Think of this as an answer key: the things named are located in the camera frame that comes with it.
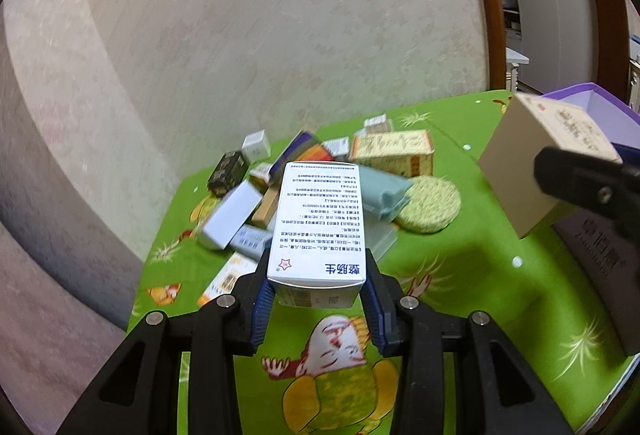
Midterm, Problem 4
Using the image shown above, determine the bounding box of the yellow herbal medicine box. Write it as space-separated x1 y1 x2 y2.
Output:
349 129 435 178

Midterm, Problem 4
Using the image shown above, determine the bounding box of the white dental box gold logo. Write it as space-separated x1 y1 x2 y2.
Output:
196 180 262 251

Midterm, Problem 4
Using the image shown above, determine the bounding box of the purple orange box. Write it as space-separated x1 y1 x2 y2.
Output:
269 130 334 184

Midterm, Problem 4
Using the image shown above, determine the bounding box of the orange white flat box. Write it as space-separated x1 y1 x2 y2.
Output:
198 252 258 307

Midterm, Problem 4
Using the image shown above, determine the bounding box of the beige square box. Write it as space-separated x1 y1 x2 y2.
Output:
478 94 622 239

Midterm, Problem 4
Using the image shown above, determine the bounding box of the light blue box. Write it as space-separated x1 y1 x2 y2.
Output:
358 165 412 223

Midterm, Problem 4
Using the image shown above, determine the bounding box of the white wardrobe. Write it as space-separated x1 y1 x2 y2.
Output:
518 0 597 94

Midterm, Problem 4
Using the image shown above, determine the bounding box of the small white cube box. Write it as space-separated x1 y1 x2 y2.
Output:
241 129 271 164

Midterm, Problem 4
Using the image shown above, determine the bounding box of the white medicine box blue text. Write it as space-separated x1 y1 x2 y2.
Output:
267 161 367 309

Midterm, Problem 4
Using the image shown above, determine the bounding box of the round green sponge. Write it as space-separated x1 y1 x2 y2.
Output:
395 176 461 233

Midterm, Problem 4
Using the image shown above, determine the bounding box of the wooden block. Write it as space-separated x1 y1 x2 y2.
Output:
250 187 279 229

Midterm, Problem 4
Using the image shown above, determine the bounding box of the small white orange box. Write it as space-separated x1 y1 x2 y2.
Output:
363 114 394 135

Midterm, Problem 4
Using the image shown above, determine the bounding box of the purple storage box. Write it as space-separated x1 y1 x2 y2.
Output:
544 82 640 149

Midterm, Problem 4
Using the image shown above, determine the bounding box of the black shaver box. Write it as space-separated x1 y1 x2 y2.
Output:
207 150 248 198

